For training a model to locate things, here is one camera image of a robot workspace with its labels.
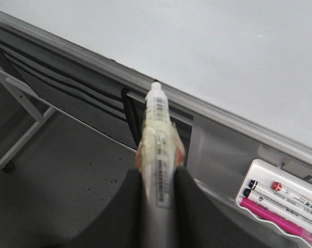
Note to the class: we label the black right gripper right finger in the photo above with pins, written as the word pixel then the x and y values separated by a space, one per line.
pixel 200 222

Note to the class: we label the black caster wheel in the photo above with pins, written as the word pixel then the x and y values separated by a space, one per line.
pixel 9 167

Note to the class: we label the grey whiteboard stand frame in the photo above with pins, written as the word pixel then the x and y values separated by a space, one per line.
pixel 96 91

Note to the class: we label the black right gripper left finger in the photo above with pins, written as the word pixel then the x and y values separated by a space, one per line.
pixel 118 225

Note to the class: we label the red capped white marker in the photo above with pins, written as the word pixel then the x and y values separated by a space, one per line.
pixel 292 196

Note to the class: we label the white plastic marker tray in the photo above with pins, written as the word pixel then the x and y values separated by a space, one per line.
pixel 267 173

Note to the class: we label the black capped white marker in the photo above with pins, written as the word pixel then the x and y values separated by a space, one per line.
pixel 275 207

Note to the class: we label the white taped whiteboard marker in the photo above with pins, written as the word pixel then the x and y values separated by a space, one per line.
pixel 158 153

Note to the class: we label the pink marker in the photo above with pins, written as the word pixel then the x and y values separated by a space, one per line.
pixel 267 215

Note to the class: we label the white whiteboard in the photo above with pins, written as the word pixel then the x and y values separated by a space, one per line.
pixel 251 59

